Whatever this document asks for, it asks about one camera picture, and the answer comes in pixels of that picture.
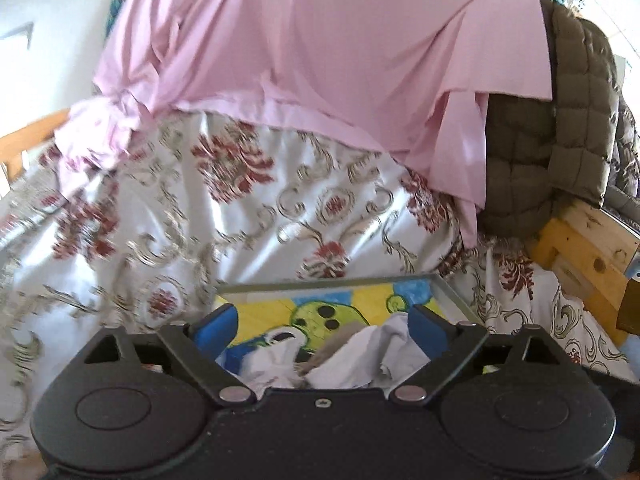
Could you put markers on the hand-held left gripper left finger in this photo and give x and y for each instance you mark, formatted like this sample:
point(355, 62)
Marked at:
point(220, 331)

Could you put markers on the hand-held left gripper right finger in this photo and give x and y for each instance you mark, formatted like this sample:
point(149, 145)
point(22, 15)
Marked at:
point(425, 332)

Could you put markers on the grey tray with painted picture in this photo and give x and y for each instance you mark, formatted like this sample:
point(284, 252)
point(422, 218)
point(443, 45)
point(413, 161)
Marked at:
point(270, 312)

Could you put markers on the white cloth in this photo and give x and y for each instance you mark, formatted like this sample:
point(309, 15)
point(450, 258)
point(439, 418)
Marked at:
point(365, 360)

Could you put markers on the grey-brown cloth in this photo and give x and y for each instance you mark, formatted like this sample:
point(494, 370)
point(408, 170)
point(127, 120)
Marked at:
point(327, 347)

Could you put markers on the floral satin quilt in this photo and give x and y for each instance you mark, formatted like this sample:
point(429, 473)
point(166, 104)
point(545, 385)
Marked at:
point(150, 240)

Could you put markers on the dark brown object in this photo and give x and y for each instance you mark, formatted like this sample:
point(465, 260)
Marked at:
point(630, 305)

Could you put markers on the olive puffer jacket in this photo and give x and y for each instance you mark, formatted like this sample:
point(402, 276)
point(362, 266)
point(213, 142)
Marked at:
point(555, 125)

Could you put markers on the pink bed sheet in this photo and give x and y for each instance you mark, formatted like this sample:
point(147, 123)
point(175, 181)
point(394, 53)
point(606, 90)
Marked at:
point(325, 55)

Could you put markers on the teal patterned cloth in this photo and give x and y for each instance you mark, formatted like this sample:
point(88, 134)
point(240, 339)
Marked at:
point(120, 0)

